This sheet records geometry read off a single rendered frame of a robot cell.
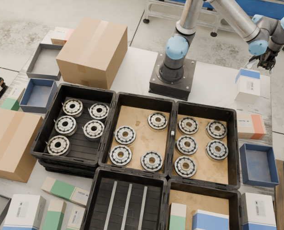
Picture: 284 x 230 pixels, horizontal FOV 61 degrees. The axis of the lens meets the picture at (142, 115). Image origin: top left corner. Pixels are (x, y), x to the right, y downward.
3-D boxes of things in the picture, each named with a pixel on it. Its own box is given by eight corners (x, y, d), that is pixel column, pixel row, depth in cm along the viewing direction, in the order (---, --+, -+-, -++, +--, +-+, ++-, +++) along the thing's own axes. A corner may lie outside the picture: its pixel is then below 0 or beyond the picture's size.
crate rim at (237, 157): (175, 102, 123) (176, 100, 121) (234, 112, 122) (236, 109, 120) (167, 179, 102) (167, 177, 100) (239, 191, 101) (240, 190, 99)
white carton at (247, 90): (235, 76, 162) (240, 67, 154) (254, 80, 161) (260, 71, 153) (234, 100, 151) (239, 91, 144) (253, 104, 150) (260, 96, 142)
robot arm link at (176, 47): (160, 64, 137) (163, 47, 126) (168, 49, 144) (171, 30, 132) (180, 71, 136) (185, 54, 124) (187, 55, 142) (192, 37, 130)
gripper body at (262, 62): (255, 68, 130) (266, 51, 120) (255, 57, 135) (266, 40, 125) (270, 71, 130) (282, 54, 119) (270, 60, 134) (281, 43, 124)
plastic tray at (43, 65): (59, 81, 154) (57, 75, 150) (28, 78, 154) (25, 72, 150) (70, 51, 168) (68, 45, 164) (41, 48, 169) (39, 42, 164)
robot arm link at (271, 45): (270, 33, 121) (287, 36, 120) (265, 40, 125) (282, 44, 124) (270, 43, 117) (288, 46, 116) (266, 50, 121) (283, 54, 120)
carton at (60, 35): (53, 46, 170) (49, 38, 164) (58, 35, 176) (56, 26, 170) (75, 49, 169) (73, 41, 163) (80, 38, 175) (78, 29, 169)
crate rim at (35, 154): (60, 85, 126) (59, 82, 124) (117, 93, 125) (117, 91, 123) (29, 155, 105) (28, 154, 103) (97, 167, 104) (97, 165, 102)
